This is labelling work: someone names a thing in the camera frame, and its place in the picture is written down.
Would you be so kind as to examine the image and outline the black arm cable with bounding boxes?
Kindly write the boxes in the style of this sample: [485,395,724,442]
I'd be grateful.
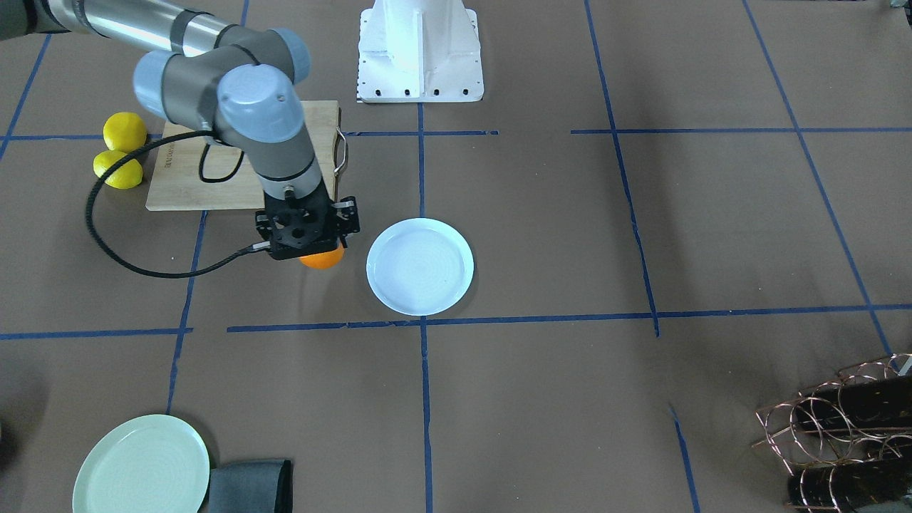
[85,130,273,279]

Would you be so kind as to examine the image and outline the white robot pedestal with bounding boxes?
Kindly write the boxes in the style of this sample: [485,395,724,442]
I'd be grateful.
[356,1,485,104]

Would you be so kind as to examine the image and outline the light green plate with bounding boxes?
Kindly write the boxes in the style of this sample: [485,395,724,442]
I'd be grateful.
[71,415,209,512]

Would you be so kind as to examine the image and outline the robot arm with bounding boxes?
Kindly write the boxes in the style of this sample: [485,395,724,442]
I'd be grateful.
[2,1,359,260]

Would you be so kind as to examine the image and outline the copper wire bottle rack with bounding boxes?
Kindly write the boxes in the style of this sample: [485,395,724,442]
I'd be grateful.
[755,353,911,512]

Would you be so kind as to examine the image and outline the yellow lemon near board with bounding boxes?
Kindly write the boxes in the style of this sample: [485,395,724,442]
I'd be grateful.
[93,150,144,190]

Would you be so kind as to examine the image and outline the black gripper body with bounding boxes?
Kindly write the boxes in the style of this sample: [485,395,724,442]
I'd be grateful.
[255,191,361,260]

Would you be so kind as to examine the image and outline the wooden cutting board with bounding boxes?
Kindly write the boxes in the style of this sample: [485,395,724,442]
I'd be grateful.
[145,100,346,212]

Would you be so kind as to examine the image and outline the orange fruit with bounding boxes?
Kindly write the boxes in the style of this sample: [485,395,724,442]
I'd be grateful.
[299,244,346,270]

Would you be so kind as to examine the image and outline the green wine bottle front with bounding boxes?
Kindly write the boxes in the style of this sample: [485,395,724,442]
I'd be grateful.
[786,458,911,512]

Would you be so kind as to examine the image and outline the light blue plate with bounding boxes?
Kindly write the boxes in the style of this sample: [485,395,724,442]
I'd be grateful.
[366,218,475,317]

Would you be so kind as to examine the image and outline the green wine bottle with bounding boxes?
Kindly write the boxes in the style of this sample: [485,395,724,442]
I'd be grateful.
[792,375,911,436]
[786,458,911,512]

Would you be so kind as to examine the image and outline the green wine bottle middle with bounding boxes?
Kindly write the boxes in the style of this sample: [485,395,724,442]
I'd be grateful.
[792,375,911,436]

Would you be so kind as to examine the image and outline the dark grey folded cloth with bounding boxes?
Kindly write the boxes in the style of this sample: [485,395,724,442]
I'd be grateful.
[207,459,294,512]

